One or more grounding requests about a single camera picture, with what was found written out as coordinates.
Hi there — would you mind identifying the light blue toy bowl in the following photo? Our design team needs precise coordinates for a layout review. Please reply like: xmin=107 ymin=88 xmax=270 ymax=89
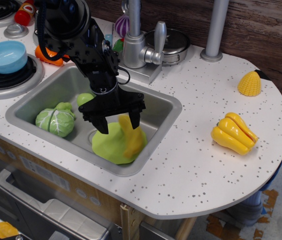
xmin=0 ymin=40 xmax=28 ymax=74

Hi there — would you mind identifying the red green toy pepper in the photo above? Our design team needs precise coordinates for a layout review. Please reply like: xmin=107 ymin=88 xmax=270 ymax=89
xmin=112 ymin=38 xmax=124 ymax=53

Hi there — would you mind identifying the orange toy carrot piece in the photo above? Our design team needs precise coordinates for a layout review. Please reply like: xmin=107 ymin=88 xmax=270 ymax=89
xmin=34 ymin=44 xmax=64 ymax=67

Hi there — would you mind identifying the red toy ketchup bottle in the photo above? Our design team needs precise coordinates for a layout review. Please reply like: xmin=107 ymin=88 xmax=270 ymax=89
xmin=14 ymin=0 xmax=35 ymax=26

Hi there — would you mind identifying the yellow toy bell pepper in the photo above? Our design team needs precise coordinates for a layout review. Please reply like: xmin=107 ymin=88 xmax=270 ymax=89
xmin=211 ymin=112 xmax=258 ymax=155

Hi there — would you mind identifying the silver toy pot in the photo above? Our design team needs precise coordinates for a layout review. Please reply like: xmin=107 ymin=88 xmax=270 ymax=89
xmin=143 ymin=28 xmax=191 ymax=67

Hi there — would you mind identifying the silver toy faucet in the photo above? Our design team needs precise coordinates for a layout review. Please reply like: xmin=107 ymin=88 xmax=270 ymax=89
xmin=119 ymin=0 xmax=167 ymax=84

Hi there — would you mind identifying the yellow toy banana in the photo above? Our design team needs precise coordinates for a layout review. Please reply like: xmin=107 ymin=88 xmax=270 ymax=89
xmin=118 ymin=115 xmax=144 ymax=159

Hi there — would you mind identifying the green toy cabbage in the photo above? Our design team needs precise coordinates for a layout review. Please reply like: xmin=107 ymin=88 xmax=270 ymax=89
xmin=35 ymin=102 xmax=76 ymax=138

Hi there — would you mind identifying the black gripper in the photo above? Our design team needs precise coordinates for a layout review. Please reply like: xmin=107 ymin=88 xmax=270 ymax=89
xmin=78 ymin=83 xmax=146 ymax=135

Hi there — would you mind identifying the green toy plate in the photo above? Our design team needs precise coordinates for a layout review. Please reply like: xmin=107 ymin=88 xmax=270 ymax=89
xmin=91 ymin=122 xmax=147 ymax=165

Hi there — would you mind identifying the green toy apple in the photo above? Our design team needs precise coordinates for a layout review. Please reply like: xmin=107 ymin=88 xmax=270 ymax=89
xmin=76 ymin=93 xmax=94 ymax=106

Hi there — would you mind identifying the grey support pole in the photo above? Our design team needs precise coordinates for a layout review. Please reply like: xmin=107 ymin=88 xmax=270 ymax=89
xmin=201 ymin=0 xmax=229 ymax=63

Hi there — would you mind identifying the silver stove knob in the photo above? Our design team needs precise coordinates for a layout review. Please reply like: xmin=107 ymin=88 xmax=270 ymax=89
xmin=3 ymin=23 xmax=29 ymax=39

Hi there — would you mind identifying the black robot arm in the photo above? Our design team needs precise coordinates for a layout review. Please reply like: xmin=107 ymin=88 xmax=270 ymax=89
xmin=34 ymin=0 xmax=145 ymax=134

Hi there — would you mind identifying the grey metal sink basin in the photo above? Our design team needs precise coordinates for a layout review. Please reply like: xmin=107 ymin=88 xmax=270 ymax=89
xmin=5 ymin=63 xmax=182 ymax=176

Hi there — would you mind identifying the blue toy utensil handle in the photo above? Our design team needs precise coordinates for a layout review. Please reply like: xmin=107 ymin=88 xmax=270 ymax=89
xmin=105 ymin=34 xmax=113 ymax=47

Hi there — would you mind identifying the yellow toy corn piece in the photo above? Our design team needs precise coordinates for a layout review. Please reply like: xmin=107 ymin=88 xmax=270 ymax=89
xmin=237 ymin=71 xmax=262 ymax=97

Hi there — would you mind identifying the purple striped toy onion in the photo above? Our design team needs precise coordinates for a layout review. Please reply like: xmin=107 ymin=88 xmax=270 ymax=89
xmin=114 ymin=14 xmax=130 ymax=38

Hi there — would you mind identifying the yellow object at bottom left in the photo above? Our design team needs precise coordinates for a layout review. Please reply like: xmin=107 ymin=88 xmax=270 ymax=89
xmin=0 ymin=221 xmax=19 ymax=239

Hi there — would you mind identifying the black front stove burner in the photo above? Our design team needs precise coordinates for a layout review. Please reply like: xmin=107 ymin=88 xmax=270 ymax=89
xmin=0 ymin=54 xmax=44 ymax=100

